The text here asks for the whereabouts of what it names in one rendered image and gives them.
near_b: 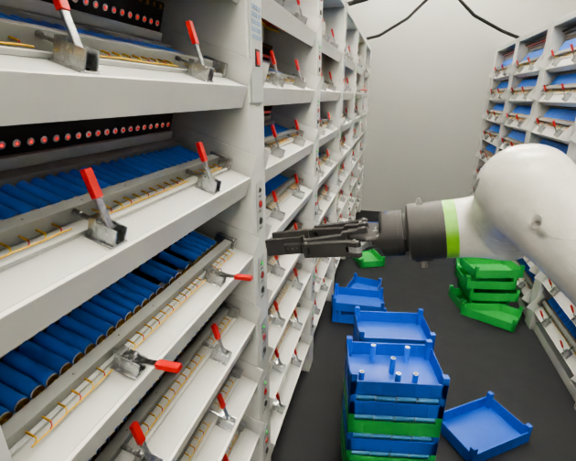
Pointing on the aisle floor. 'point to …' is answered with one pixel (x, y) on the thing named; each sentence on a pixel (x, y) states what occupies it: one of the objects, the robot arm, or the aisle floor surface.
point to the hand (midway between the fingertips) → (287, 241)
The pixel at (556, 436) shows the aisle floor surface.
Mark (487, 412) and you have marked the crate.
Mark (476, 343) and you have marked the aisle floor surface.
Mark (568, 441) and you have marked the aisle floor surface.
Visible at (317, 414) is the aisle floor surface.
